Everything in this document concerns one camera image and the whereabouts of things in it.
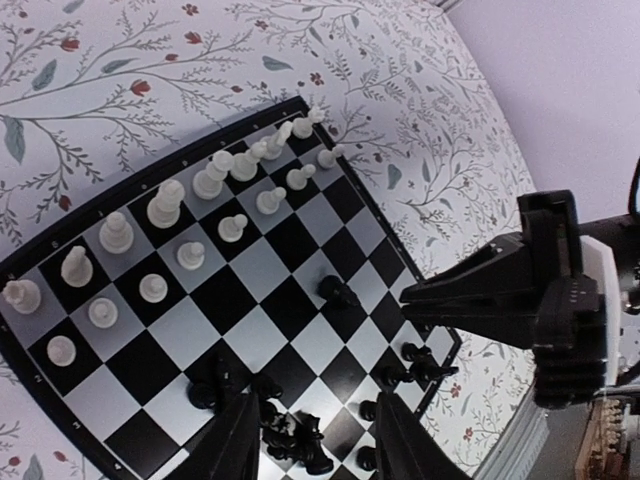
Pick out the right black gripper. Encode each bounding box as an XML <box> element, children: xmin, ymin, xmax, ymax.
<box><xmin>400</xmin><ymin>190</ymin><xmax>622</xmax><ymax>409</ymax></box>

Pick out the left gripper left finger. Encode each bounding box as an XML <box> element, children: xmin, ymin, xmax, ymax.
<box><xmin>199</xmin><ymin>393</ymin><xmax>260</xmax><ymax>479</ymax></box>

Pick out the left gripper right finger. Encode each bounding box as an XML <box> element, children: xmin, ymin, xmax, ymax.
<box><xmin>375</xmin><ymin>392</ymin><xmax>460</xmax><ymax>480</ymax></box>

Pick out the black chess pawn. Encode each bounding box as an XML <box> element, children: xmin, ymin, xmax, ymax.
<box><xmin>401</xmin><ymin>342</ymin><xmax>459</xmax><ymax>382</ymax></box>
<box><xmin>381</xmin><ymin>366</ymin><xmax>415</xmax><ymax>388</ymax></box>

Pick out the black chess knight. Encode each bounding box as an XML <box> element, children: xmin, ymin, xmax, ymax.
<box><xmin>317</xmin><ymin>275</ymin><xmax>361</xmax><ymax>309</ymax></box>

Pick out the black and grey chessboard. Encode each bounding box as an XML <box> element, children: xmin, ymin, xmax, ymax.
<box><xmin>1</xmin><ymin>97</ymin><xmax>461</xmax><ymax>479</ymax></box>

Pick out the black chess piece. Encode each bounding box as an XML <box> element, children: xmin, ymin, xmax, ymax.
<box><xmin>358</xmin><ymin>400</ymin><xmax>377</xmax><ymax>422</ymax></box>

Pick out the pile of black chess pieces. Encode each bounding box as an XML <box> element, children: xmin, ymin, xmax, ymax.
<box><xmin>179</xmin><ymin>356</ymin><xmax>334</xmax><ymax>479</ymax></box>

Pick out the row of white chess pieces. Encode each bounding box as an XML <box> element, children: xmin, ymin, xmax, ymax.
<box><xmin>1</xmin><ymin>103</ymin><xmax>361</xmax><ymax>391</ymax></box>

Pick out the floral patterned table mat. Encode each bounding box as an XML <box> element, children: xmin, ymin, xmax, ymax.
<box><xmin>1</xmin><ymin>1</ymin><xmax>532</xmax><ymax>475</ymax></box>

